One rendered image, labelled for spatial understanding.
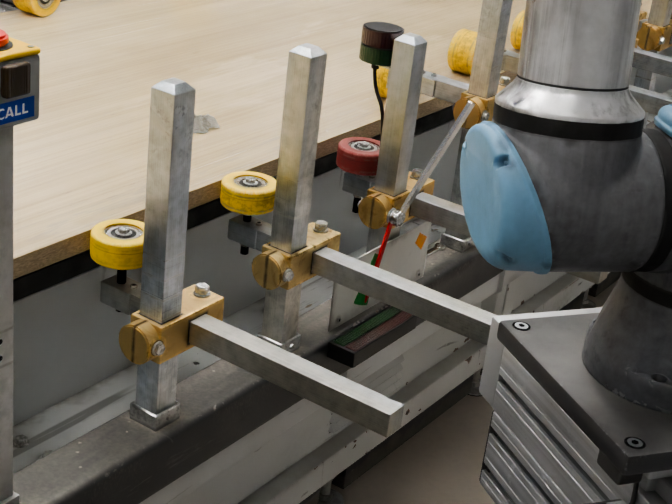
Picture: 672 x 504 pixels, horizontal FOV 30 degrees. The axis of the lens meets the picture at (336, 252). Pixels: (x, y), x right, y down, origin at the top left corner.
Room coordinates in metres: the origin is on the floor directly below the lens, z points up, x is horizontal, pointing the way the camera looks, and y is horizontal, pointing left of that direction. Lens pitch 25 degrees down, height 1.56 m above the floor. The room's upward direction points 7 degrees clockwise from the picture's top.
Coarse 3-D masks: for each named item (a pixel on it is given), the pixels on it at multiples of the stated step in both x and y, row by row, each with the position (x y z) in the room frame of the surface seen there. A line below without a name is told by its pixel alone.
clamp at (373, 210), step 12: (408, 180) 1.78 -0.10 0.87; (432, 180) 1.79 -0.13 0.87; (372, 192) 1.72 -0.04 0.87; (408, 192) 1.73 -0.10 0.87; (420, 192) 1.76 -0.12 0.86; (432, 192) 1.79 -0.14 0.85; (360, 204) 1.71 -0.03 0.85; (372, 204) 1.70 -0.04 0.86; (384, 204) 1.69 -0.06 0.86; (396, 204) 1.70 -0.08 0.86; (360, 216) 1.71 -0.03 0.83; (372, 216) 1.69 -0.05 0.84; (384, 216) 1.68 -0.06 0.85; (408, 216) 1.74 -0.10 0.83; (372, 228) 1.69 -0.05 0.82
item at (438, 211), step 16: (352, 176) 1.80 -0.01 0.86; (368, 176) 1.80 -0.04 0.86; (352, 192) 1.80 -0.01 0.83; (416, 208) 1.74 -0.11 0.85; (432, 208) 1.72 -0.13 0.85; (448, 208) 1.71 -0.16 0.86; (448, 224) 1.71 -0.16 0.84; (464, 224) 1.69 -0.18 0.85; (576, 272) 1.59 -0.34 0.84; (592, 272) 1.58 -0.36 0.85
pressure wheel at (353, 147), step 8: (344, 144) 1.80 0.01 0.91; (352, 144) 1.81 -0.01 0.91; (360, 144) 1.81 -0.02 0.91; (368, 144) 1.81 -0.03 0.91; (376, 144) 1.82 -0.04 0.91; (344, 152) 1.78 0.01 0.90; (352, 152) 1.78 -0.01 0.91; (360, 152) 1.78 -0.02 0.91; (368, 152) 1.78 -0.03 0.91; (376, 152) 1.79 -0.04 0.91; (336, 160) 1.80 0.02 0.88; (344, 160) 1.78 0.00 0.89; (352, 160) 1.77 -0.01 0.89; (360, 160) 1.77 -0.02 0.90; (368, 160) 1.77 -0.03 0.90; (376, 160) 1.78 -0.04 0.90; (344, 168) 1.78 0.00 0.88; (352, 168) 1.77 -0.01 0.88; (360, 168) 1.77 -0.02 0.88; (368, 168) 1.77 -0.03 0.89; (376, 168) 1.78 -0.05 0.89; (360, 176) 1.80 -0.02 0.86; (352, 208) 1.81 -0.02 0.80
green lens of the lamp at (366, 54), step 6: (360, 48) 1.75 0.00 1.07; (366, 48) 1.74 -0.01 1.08; (372, 48) 1.73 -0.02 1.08; (360, 54) 1.75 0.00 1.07; (366, 54) 1.74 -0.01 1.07; (372, 54) 1.73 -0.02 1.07; (378, 54) 1.73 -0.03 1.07; (384, 54) 1.73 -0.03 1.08; (390, 54) 1.73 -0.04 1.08; (366, 60) 1.74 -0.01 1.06; (372, 60) 1.73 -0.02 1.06; (378, 60) 1.73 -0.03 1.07; (384, 60) 1.73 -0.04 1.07; (390, 60) 1.73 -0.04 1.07
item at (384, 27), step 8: (368, 24) 1.76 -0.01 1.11; (376, 24) 1.77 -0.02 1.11; (384, 24) 1.77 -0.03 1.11; (392, 24) 1.78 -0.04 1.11; (384, 32) 1.73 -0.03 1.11; (392, 32) 1.74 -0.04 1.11; (376, 48) 1.73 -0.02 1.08; (376, 72) 1.76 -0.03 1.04; (376, 80) 1.76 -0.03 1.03; (376, 88) 1.75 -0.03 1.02; (376, 96) 1.75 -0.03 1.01
